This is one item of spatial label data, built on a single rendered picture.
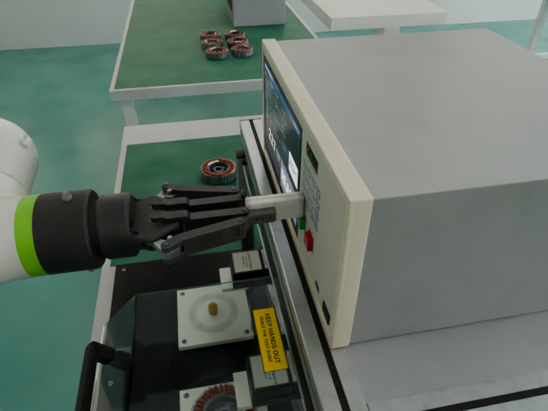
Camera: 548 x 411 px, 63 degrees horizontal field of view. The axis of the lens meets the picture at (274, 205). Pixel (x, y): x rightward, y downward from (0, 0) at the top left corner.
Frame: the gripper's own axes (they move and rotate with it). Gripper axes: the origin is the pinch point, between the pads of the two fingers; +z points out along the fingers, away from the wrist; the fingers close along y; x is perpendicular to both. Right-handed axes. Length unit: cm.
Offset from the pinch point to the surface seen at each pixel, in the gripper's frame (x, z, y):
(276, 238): -9.3, 1.1, -4.6
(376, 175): 11.0, 7.2, 11.0
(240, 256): -28.7, -2.8, -22.0
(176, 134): -46, -16, -108
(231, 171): -42, 0, -74
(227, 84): -47, 7, -153
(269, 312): -14.2, -1.5, 4.4
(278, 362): -14.2, -1.8, 11.9
